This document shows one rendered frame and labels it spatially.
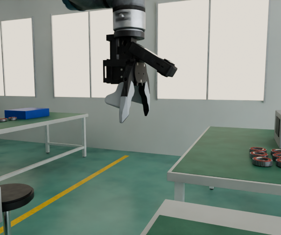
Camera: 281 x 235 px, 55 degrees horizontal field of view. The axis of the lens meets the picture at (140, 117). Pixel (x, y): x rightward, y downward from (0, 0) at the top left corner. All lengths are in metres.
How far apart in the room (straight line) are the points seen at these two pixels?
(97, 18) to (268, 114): 3.41
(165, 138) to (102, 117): 1.29
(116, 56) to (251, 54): 4.04
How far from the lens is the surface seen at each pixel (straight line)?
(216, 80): 4.60
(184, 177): 1.54
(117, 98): 0.59
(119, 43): 0.65
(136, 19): 0.63
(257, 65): 4.59
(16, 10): 6.64
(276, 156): 1.95
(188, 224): 1.03
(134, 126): 5.01
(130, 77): 0.59
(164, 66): 0.59
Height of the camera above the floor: 1.23
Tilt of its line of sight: 7 degrees down
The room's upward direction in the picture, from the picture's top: straight up
